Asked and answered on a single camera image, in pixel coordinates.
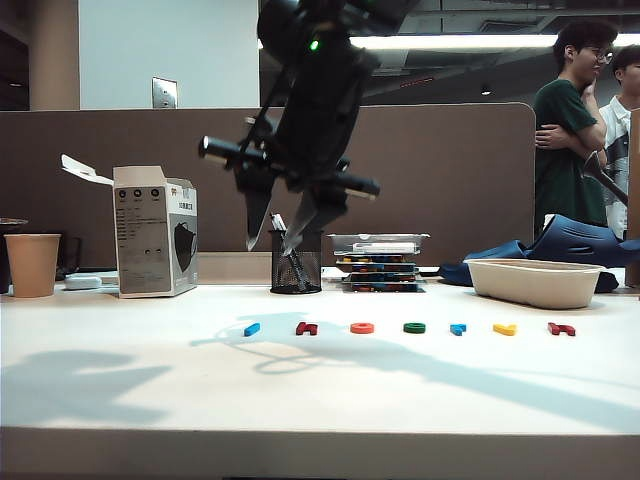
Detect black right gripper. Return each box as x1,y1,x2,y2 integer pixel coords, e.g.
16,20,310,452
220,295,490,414
199,94,381,256

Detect letter magnet card pack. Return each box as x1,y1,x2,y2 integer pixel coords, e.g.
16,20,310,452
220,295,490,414
341,282,427,294
341,263,420,274
334,253,420,265
344,272,420,284

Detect pen with white cap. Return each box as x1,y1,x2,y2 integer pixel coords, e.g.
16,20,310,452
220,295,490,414
269,212,309,291

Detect black mesh pen holder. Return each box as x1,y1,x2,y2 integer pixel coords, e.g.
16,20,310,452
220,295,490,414
268,228,325,296

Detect clear plastic tray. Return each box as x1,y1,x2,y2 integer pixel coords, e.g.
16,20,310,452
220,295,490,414
326,232,431,258

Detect white marker pen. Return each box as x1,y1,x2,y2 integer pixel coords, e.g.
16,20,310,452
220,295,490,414
352,242,419,254

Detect grey face mask box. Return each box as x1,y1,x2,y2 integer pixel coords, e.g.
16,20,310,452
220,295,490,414
60,153,200,300

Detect small white case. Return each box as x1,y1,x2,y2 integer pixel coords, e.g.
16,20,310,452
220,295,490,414
63,274,103,292

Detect ceiling light strip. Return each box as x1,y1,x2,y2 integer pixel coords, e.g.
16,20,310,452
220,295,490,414
257,33,640,52

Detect brown desk partition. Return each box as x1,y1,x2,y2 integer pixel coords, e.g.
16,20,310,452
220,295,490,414
0,102,537,269

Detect brown paper cup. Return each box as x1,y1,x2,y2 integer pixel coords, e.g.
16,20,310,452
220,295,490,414
3,233,62,299

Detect beige pulp tray bowl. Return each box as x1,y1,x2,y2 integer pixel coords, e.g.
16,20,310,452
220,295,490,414
463,258,607,310

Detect person in green shirt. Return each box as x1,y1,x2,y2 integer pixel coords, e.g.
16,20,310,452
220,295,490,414
532,19,622,236

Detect blue bag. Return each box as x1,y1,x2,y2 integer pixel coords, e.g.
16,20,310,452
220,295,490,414
528,213,640,269

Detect grey metal lever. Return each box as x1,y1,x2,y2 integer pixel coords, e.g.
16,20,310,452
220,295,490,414
581,149,629,207

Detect person in white shirt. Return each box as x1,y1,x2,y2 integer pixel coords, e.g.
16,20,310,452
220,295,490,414
597,43,640,241

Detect brown wooden box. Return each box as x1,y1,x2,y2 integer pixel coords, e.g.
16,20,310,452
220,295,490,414
625,107,640,289

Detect metal wall plate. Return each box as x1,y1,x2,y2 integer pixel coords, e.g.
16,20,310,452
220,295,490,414
151,76,179,110

